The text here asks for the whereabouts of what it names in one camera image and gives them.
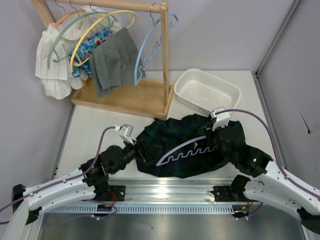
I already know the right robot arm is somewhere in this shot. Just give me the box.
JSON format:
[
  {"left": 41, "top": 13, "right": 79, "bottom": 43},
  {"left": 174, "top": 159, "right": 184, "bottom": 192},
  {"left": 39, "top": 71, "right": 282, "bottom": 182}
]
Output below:
[{"left": 205, "top": 126, "right": 320, "bottom": 234}]

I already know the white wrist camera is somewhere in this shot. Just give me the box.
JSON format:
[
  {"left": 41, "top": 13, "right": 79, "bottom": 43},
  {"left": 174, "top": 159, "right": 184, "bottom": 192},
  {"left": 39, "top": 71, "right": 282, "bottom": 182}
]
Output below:
[
  {"left": 209, "top": 107, "right": 231, "bottom": 131},
  {"left": 114, "top": 124, "right": 135, "bottom": 146}
]

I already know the blue floral garment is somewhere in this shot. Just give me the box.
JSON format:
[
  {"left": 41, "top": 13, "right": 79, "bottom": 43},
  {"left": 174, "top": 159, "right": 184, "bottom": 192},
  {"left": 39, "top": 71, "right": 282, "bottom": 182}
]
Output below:
[{"left": 71, "top": 26, "right": 112, "bottom": 78}]

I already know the orange plastic hanger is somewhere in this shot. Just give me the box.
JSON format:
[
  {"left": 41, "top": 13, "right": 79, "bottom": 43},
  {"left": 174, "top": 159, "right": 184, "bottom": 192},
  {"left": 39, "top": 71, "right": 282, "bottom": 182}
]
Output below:
[{"left": 53, "top": 0, "right": 85, "bottom": 28}]

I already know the purple plastic hanger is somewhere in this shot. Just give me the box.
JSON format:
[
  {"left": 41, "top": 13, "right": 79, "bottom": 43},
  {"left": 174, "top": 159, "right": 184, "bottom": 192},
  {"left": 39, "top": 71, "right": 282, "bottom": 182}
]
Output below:
[{"left": 155, "top": 135, "right": 219, "bottom": 168}]

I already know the aluminium mounting rail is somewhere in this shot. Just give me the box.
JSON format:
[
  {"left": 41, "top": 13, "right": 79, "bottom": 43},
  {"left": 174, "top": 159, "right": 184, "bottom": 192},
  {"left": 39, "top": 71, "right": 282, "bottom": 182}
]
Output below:
[{"left": 107, "top": 177, "right": 251, "bottom": 205}]

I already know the grey skirt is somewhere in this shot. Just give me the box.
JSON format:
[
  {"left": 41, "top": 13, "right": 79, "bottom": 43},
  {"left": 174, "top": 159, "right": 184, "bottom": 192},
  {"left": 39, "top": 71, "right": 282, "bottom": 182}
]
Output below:
[{"left": 89, "top": 27, "right": 139, "bottom": 98}]

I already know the white slotted cable duct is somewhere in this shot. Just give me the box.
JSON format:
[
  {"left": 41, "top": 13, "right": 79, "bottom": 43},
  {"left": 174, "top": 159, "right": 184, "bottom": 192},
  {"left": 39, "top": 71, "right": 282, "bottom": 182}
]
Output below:
[{"left": 49, "top": 203, "right": 259, "bottom": 215}]

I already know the wooden clothes rack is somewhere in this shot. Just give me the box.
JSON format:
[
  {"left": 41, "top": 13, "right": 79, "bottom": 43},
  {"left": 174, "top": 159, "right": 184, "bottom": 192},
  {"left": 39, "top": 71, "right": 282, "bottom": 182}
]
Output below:
[{"left": 30, "top": 0, "right": 175, "bottom": 122}]

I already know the white pleated garment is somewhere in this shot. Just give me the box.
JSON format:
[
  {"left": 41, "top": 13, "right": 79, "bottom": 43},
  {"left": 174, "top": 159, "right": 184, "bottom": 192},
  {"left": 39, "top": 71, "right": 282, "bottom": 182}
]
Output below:
[{"left": 35, "top": 5, "right": 107, "bottom": 100}]

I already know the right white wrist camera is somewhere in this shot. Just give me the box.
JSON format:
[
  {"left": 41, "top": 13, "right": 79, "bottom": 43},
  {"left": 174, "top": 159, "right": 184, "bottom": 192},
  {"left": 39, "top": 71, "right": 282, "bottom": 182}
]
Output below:
[{"left": 209, "top": 107, "right": 231, "bottom": 131}]

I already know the white plastic basket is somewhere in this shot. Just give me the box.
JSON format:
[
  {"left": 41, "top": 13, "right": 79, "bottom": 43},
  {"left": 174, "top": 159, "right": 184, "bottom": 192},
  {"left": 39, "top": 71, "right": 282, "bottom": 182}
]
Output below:
[{"left": 173, "top": 68, "right": 242, "bottom": 115}]

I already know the green plaid skirt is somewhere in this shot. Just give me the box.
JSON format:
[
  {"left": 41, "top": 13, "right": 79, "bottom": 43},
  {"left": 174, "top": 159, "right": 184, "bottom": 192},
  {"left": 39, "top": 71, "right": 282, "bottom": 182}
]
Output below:
[{"left": 135, "top": 113, "right": 247, "bottom": 179}]

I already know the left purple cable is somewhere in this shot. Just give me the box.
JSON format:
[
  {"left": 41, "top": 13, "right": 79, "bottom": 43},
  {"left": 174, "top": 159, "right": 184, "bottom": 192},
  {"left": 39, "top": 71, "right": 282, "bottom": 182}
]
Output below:
[{"left": 0, "top": 126, "right": 123, "bottom": 225}]

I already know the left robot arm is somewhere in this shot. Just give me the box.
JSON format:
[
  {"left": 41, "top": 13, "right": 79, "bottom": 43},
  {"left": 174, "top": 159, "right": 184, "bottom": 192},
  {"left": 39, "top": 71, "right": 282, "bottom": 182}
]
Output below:
[{"left": 11, "top": 141, "right": 160, "bottom": 224}]

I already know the yellow plastic hanger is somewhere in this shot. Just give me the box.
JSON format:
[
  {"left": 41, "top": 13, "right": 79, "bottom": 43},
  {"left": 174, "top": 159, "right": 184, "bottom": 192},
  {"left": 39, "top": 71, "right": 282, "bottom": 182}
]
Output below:
[{"left": 69, "top": 10, "right": 138, "bottom": 73}]

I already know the green plastic hanger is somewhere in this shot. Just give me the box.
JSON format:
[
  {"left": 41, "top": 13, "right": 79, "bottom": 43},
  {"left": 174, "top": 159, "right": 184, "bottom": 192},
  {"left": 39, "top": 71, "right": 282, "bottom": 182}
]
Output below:
[{"left": 46, "top": 5, "right": 107, "bottom": 70}]

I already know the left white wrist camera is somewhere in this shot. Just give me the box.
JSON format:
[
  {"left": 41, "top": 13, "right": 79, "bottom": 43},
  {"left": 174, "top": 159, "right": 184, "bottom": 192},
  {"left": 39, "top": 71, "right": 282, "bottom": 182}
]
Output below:
[{"left": 114, "top": 124, "right": 135, "bottom": 146}]

